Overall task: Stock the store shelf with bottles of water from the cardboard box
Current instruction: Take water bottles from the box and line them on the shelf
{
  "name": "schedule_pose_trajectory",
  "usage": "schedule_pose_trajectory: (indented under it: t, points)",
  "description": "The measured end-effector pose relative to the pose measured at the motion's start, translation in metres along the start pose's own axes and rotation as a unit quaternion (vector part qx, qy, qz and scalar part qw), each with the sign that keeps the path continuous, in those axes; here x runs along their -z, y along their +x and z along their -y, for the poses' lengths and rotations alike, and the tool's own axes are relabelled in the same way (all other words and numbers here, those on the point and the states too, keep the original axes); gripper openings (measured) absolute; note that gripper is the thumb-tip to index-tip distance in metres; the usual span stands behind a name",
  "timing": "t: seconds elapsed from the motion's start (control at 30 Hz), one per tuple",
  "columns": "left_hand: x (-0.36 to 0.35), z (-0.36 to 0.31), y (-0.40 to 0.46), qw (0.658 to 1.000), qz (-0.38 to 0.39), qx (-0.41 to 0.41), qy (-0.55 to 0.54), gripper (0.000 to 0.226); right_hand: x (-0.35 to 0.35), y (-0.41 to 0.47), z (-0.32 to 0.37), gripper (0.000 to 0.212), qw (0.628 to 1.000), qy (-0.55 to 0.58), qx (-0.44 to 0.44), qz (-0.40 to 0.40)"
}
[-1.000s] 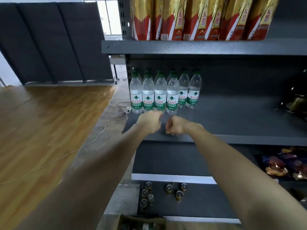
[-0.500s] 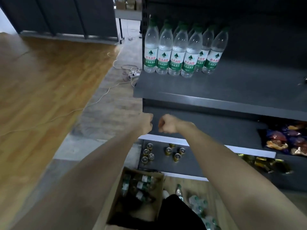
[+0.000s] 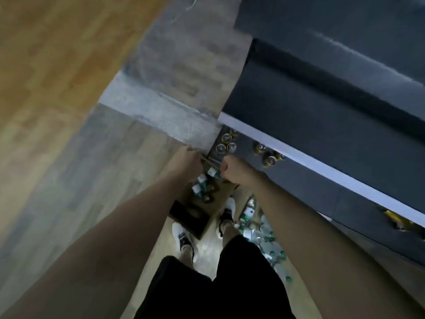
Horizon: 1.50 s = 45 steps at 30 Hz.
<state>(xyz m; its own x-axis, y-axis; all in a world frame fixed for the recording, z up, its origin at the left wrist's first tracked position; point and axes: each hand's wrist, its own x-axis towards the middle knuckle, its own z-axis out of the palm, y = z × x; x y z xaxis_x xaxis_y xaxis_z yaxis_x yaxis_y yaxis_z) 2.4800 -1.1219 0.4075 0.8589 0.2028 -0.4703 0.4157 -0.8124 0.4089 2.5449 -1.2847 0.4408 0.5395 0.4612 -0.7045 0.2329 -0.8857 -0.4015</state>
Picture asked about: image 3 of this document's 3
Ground dark grey metal shelf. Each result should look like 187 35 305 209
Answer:
207 0 425 266

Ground person's left hand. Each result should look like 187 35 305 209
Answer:
167 146 205 180

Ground person's right leg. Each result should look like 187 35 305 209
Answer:
221 222 240 246

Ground person's black shorts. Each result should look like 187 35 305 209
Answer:
134 235 296 319

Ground person's white left shoe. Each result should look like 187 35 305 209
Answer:
172 222 200 263

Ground person's left leg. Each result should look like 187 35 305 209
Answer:
179 247 195 267

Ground person's white shoe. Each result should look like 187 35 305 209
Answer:
217 197 237 238
172 222 200 263

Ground person's leg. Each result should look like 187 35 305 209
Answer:
179 247 195 267
221 222 240 246

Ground person's white right shoe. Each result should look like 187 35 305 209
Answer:
217 197 237 238

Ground group of small gold cans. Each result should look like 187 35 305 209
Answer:
216 129 287 168

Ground brown cardboard box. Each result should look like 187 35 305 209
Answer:
169 156 240 240

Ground person's left forearm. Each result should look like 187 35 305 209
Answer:
0 169 200 319

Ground water bottles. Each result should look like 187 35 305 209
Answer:
237 195 294 284
191 174 216 203

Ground person's right hand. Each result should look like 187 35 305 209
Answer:
220 155 266 187

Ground scattered gold drink cans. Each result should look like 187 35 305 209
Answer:
382 209 425 233

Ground person's right forearm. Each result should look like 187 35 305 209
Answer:
249 172 425 319

